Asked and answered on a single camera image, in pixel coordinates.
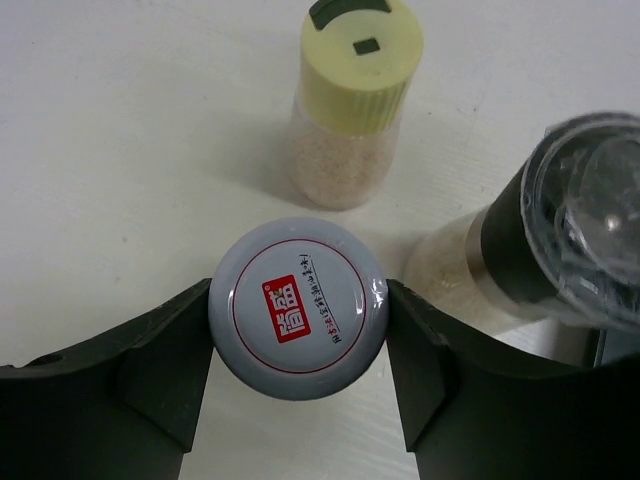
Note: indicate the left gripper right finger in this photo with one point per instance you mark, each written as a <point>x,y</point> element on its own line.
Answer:
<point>473,407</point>

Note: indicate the black rectangular tray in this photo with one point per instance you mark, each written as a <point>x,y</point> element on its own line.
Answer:
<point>613,345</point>

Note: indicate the yellow cap spice shaker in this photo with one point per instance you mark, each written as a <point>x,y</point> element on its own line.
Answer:
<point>357,62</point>

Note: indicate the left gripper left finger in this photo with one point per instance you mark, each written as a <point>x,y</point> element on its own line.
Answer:
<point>124,404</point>

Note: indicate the clear cap salt grinder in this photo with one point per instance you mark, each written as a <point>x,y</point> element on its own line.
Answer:
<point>561,241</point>

